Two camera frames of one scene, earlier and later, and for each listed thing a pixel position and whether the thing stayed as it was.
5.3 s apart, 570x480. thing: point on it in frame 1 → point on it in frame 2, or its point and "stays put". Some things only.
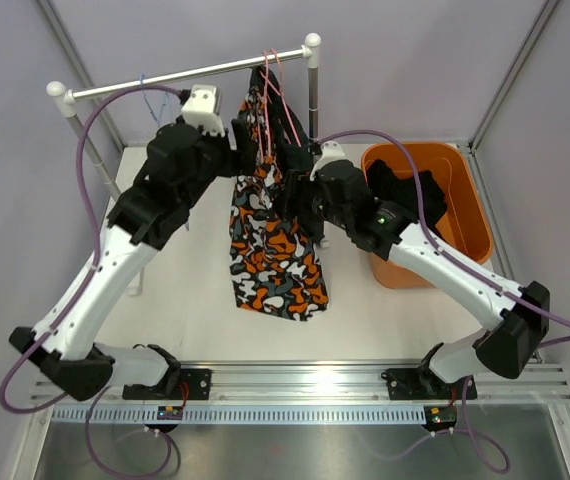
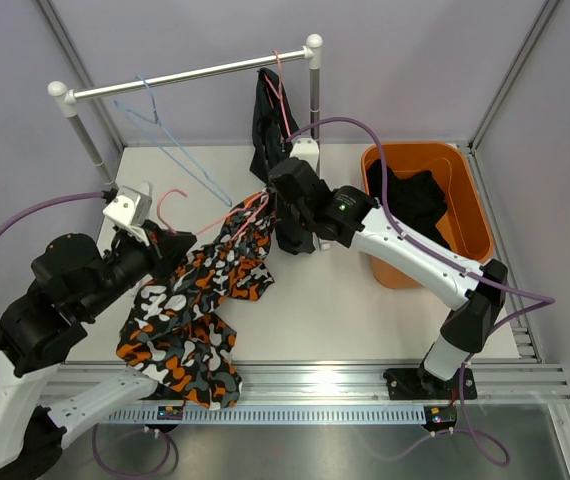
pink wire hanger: (268, 86) → (232, 214)
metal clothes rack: (65, 99) stays put
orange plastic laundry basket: (468, 232) stays put
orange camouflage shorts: (274, 270) → (175, 329)
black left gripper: (240, 161) → (167, 253)
